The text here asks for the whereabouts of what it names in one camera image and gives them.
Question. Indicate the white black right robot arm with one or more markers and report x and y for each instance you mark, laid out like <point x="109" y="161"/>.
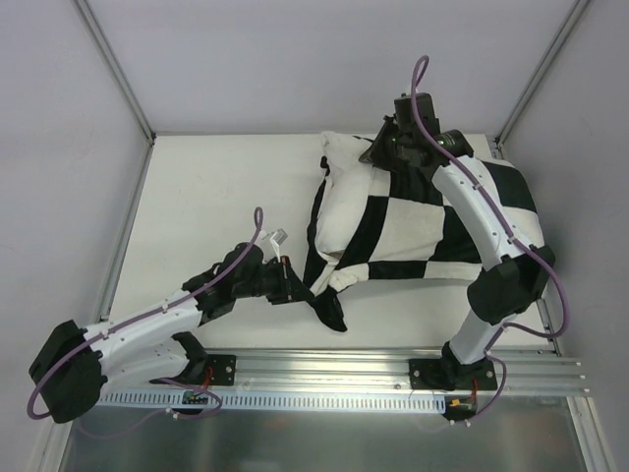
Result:
<point x="515" y="270"/>

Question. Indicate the black white checkered pillowcase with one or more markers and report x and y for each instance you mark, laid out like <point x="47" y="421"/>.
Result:
<point x="408" y="231"/>

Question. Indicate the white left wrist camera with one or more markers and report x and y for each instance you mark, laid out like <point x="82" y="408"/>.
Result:
<point x="270" y="244"/>

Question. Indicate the aluminium frame post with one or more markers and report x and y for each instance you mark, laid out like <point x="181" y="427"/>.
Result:
<point x="113" y="66"/>
<point x="550" y="55"/>

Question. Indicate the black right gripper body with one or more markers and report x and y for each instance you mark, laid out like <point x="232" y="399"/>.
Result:
<point x="375" y="147"/>

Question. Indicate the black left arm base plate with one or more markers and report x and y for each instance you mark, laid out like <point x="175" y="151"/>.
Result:
<point x="206" y="370"/>

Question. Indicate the left aluminium frame post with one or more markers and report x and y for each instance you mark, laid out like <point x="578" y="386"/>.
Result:
<point x="113" y="66"/>

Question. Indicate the white slotted cable duct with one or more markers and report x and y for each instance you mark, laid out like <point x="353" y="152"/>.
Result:
<point x="277" y="401"/>

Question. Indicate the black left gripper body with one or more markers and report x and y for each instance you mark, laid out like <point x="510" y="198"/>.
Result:
<point x="286" y="279"/>

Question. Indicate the aluminium mounting rail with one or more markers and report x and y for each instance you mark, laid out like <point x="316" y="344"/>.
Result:
<point x="524" y="372"/>

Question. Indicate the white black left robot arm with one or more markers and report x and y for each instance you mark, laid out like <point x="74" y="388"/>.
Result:
<point x="76" y="365"/>

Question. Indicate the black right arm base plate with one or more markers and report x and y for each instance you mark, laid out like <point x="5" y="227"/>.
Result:
<point x="441" y="374"/>

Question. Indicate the white pillow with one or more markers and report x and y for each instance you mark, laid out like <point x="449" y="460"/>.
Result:
<point x="345" y="194"/>

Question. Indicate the right aluminium frame post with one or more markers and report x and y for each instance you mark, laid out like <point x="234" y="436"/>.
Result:
<point x="550" y="55"/>

